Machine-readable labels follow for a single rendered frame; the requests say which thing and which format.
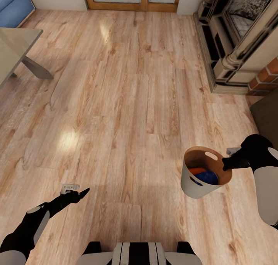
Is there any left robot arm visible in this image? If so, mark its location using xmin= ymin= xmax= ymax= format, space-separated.
xmin=0 ymin=184 xmax=90 ymax=265

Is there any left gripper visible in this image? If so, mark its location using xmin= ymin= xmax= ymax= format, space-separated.
xmin=56 ymin=188 xmax=90 ymax=210

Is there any trash can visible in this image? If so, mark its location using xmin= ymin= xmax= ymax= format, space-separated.
xmin=181 ymin=146 xmax=233 ymax=199

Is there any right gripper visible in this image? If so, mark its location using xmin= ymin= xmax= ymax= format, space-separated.
xmin=222 ymin=152 xmax=250 ymax=171

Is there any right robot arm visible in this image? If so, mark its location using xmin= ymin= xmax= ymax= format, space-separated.
xmin=222 ymin=135 xmax=278 ymax=230

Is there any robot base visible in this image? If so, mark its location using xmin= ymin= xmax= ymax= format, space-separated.
xmin=75 ymin=241 xmax=203 ymax=265

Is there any can of soda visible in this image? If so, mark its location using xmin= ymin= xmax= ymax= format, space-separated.
xmin=188 ymin=167 xmax=208 ymax=176
xmin=195 ymin=170 xmax=218 ymax=185

